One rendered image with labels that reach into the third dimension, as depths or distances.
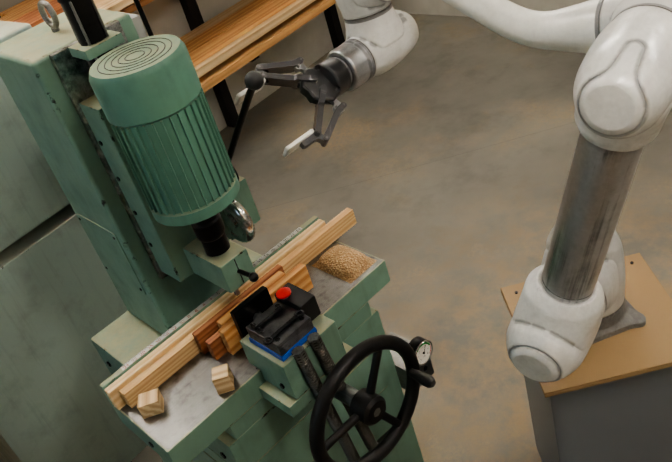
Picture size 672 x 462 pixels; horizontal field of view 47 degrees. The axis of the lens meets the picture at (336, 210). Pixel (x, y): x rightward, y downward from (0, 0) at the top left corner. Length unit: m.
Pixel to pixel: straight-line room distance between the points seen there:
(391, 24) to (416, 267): 1.65
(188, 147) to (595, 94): 0.68
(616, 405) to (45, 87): 1.38
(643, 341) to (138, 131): 1.15
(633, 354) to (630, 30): 0.83
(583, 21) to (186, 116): 0.69
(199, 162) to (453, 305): 1.66
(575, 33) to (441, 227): 1.96
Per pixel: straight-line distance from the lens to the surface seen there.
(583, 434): 1.96
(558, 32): 1.41
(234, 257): 1.56
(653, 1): 1.31
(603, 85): 1.16
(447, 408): 2.57
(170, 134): 1.38
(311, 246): 1.75
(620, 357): 1.81
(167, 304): 1.80
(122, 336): 1.97
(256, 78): 1.40
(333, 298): 1.64
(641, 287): 1.97
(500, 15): 1.45
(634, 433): 2.01
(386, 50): 1.59
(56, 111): 1.56
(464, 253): 3.11
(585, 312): 1.55
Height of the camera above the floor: 1.94
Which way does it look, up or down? 33 degrees down
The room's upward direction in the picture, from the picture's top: 17 degrees counter-clockwise
